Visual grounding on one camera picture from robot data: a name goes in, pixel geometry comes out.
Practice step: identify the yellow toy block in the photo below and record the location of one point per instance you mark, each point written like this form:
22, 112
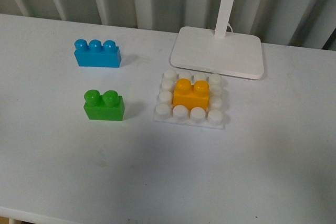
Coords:
191, 95

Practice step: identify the green toy block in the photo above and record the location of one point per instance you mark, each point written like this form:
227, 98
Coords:
108, 106

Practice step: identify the blue toy block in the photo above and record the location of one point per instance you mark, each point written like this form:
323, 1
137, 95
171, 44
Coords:
96, 54

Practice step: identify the white desk lamp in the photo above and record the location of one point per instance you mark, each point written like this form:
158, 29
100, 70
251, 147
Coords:
219, 51

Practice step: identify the grey pleated curtain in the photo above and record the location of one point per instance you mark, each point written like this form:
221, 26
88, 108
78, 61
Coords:
304, 23

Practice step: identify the white studded base plate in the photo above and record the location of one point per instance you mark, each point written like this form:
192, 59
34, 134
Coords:
212, 117

